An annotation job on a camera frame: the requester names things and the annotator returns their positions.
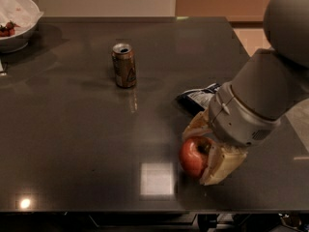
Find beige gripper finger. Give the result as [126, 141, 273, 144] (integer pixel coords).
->
[199, 143, 248, 186]
[182, 109, 212, 141]

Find red strawberries in bowl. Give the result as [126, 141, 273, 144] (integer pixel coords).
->
[0, 21, 17, 37]

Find brown soda can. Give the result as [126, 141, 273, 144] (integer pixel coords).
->
[112, 43, 136, 88]

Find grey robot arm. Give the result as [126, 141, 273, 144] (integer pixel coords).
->
[181, 0, 309, 186]

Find white bowl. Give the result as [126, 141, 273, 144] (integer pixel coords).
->
[0, 0, 44, 54]

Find blue chip bag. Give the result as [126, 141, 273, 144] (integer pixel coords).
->
[176, 83, 220, 115]

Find white napkin in bowl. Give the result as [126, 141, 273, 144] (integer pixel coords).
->
[0, 0, 43, 28]

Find red apple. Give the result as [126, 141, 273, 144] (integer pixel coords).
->
[179, 136, 212, 179]

